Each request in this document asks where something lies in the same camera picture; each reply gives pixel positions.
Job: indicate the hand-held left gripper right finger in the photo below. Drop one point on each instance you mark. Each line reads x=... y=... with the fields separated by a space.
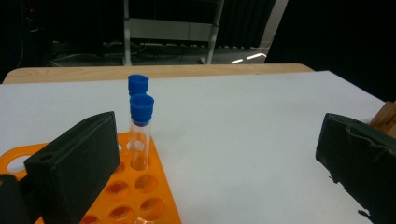
x=361 y=155

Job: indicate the dark equipment rack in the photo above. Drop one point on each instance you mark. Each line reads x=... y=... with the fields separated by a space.
x=34 y=31

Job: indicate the white metal stand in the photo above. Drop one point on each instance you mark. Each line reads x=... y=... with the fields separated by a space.
x=162 y=29

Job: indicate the orange plastic tube rack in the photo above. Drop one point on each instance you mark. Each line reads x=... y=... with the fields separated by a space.
x=134 y=197

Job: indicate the white table sheet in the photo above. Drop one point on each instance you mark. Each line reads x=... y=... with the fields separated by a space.
x=233 y=140

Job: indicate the blue-capped clear test tube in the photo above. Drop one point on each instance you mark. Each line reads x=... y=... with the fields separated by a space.
x=141 y=107
x=138 y=83

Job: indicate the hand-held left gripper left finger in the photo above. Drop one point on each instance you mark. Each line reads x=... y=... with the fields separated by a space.
x=71 y=168

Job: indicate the dark pleated curtain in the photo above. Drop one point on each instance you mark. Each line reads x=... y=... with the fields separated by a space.
x=243 y=21

